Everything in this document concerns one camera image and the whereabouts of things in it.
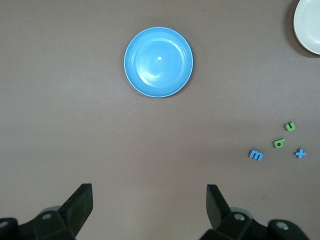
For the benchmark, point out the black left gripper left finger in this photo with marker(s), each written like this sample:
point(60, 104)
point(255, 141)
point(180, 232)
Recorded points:
point(75, 212)

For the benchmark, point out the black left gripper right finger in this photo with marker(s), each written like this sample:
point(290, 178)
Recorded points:
point(220, 215)

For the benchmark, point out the blue letter m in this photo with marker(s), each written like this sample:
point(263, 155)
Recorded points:
point(255, 155)

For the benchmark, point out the green letter g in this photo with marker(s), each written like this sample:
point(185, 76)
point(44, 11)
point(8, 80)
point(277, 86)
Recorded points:
point(278, 143)

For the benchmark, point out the blue letter x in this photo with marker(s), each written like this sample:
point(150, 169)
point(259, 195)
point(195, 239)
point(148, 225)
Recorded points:
point(300, 153)

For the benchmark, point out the green letter u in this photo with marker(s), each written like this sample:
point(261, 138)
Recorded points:
point(290, 126)

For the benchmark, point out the brown table cover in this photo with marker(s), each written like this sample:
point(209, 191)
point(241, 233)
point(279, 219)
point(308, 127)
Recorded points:
point(75, 112)

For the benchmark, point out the blue plate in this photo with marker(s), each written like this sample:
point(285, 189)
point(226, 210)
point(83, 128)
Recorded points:
point(158, 62)

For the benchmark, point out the cream plate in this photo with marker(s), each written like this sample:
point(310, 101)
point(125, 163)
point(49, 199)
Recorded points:
point(308, 27)

